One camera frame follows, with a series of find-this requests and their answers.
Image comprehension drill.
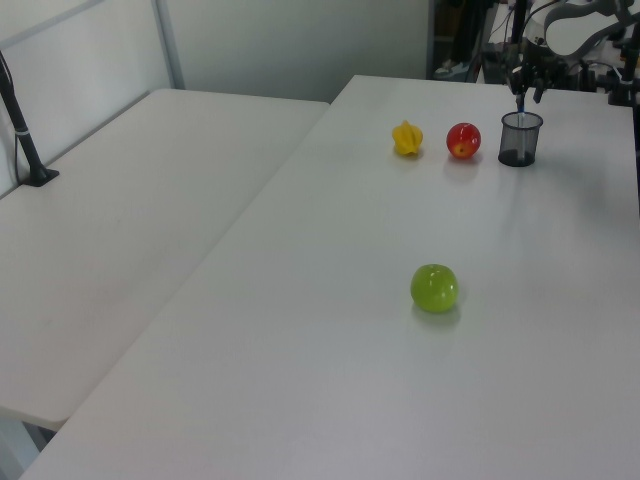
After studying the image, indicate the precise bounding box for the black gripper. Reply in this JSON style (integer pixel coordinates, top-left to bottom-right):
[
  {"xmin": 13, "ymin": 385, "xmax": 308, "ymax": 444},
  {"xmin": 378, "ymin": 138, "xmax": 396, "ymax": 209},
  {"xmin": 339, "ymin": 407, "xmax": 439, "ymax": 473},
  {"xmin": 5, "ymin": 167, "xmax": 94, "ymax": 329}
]
[{"xmin": 508, "ymin": 49, "xmax": 551, "ymax": 104}]

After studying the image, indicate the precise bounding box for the black mesh pen holder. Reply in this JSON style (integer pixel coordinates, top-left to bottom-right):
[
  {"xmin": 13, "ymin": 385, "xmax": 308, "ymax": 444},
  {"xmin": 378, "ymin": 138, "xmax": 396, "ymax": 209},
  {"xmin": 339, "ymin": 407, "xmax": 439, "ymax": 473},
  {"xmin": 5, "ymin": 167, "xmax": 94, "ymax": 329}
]
[{"xmin": 497, "ymin": 111, "xmax": 544, "ymax": 168}]

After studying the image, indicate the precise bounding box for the light blue sneaker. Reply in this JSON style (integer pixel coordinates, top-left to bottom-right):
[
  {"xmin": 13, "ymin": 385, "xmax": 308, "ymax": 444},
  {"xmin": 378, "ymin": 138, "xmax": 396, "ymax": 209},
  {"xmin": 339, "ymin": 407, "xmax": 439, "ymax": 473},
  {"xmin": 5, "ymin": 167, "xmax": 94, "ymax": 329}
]
[{"xmin": 433, "ymin": 59, "xmax": 471, "ymax": 79}]

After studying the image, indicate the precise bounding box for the red toy apple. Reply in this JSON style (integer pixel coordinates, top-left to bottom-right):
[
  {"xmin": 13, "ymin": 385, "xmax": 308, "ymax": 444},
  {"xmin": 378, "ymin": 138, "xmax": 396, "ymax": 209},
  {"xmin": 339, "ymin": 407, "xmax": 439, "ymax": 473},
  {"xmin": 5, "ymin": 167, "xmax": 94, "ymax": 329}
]
[{"xmin": 445, "ymin": 121, "xmax": 482, "ymax": 161}]

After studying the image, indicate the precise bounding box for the dark trousers leg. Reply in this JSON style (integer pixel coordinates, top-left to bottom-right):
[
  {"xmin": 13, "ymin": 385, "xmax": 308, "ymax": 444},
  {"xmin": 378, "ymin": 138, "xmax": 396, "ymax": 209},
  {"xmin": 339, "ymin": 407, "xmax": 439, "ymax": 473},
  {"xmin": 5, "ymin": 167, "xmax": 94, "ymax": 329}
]
[{"xmin": 451, "ymin": 0, "xmax": 484, "ymax": 69}]

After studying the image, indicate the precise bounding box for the yellow toy starfruit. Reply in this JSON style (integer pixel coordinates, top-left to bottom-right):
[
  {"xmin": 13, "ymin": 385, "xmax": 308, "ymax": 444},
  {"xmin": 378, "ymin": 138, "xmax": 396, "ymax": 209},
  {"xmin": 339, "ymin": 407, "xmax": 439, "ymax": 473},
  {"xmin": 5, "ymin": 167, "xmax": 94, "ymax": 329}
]
[{"xmin": 391, "ymin": 119, "xmax": 425, "ymax": 159}]

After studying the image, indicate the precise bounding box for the green toy apple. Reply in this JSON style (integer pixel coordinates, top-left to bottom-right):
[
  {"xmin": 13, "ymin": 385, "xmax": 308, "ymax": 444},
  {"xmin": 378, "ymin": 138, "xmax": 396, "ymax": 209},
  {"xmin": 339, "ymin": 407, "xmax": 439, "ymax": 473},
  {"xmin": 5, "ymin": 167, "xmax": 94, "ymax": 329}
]
[{"xmin": 410, "ymin": 263, "xmax": 460, "ymax": 315}]

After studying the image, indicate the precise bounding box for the white side table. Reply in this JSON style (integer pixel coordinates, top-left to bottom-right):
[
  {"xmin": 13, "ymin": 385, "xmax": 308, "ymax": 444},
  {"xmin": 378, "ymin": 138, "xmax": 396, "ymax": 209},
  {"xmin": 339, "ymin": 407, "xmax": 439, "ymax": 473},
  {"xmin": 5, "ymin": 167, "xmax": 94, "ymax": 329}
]
[{"xmin": 0, "ymin": 88, "xmax": 331, "ymax": 432}]

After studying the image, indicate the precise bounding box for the black pole with base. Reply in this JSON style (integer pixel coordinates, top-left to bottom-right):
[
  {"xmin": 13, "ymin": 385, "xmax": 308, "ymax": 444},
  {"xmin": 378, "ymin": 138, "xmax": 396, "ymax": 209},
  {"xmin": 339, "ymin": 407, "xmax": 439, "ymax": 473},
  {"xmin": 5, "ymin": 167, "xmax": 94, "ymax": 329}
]
[{"xmin": 0, "ymin": 49, "xmax": 60, "ymax": 188}]

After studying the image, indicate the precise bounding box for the black camera stand clamp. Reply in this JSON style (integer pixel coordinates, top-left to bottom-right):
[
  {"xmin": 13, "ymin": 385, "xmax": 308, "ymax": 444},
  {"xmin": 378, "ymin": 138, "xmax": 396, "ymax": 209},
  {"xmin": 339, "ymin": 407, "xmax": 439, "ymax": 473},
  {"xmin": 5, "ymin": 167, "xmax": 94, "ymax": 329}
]
[{"xmin": 606, "ymin": 24, "xmax": 640, "ymax": 107}]

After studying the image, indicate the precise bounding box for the grey metal partition frame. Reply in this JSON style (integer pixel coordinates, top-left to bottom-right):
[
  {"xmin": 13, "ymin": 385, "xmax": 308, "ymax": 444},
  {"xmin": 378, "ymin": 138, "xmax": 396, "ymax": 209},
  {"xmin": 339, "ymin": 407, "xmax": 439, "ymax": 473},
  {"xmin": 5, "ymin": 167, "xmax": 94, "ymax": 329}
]
[{"xmin": 0, "ymin": 0, "xmax": 186, "ymax": 91}]

